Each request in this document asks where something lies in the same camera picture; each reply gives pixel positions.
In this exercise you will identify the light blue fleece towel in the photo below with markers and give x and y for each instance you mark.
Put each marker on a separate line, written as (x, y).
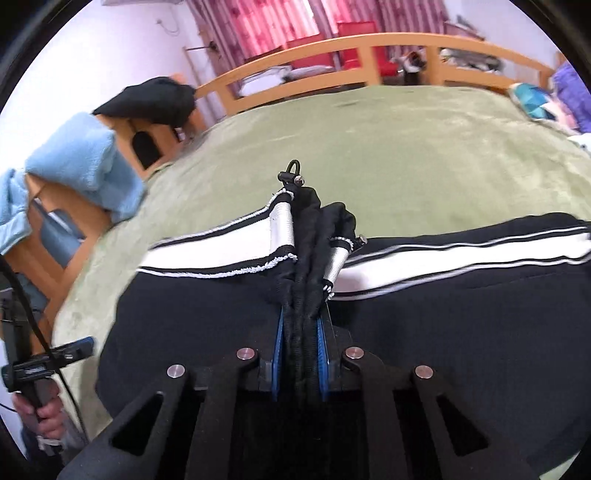
(78, 157)

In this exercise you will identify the white floral pillow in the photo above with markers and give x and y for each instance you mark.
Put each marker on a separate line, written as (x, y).
(584, 143)

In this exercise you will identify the wooden coat rack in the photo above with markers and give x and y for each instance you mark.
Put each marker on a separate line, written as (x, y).
(196, 64)

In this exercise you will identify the pink floral curtain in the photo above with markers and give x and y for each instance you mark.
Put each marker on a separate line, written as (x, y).
(378, 9)
(258, 21)

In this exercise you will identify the colourful geometric pillow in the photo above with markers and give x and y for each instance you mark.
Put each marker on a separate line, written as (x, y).
(533, 101)

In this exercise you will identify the person's left hand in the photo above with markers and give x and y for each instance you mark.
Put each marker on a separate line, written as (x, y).
(48, 420)

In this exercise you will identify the wooden bed frame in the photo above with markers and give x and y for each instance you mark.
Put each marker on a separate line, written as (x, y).
(323, 46)

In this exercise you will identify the black garment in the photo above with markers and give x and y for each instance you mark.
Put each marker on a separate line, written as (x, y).
(147, 99)

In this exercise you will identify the red chair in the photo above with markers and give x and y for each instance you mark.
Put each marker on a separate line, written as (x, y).
(310, 57)
(358, 41)

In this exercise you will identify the black pants with white stripes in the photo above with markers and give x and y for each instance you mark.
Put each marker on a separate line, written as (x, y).
(184, 323)

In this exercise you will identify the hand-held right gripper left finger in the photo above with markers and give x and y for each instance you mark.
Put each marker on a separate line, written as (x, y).
(277, 350)

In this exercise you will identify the green fleece bed blanket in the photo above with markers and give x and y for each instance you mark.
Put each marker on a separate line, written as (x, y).
(369, 138)

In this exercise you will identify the purple plush toy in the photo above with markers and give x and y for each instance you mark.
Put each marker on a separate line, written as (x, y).
(575, 92)

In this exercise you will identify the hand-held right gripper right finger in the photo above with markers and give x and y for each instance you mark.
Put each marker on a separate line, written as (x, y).
(323, 355)

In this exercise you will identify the dark wooden chair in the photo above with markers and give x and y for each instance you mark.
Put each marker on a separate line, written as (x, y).
(263, 53)

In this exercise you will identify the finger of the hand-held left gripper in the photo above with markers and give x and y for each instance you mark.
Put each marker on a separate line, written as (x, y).
(74, 348)

